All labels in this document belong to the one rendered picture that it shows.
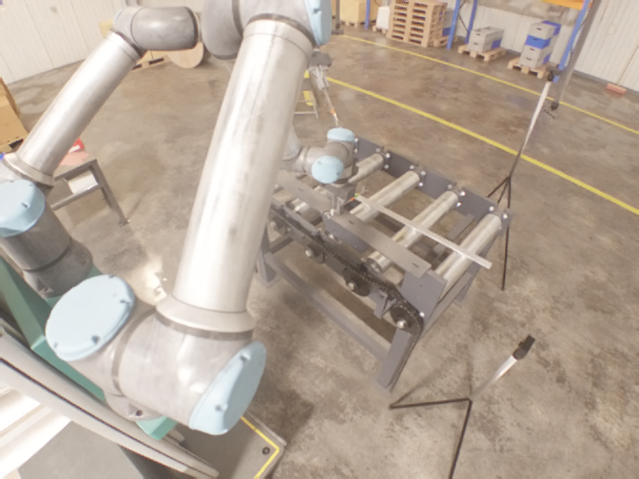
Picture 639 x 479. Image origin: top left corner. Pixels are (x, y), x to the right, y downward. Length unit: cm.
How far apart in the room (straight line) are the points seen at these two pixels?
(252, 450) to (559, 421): 192
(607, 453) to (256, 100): 274
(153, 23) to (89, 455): 145
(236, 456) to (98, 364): 138
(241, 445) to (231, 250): 152
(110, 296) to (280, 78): 42
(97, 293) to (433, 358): 218
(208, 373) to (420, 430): 191
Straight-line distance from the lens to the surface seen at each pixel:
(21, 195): 97
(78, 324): 58
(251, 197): 47
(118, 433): 101
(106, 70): 109
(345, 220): 145
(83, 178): 350
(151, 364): 51
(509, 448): 245
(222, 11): 64
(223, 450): 190
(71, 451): 161
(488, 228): 201
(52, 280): 104
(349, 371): 232
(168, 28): 102
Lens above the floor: 214
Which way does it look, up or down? 46 degrees down
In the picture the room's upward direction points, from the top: straight up
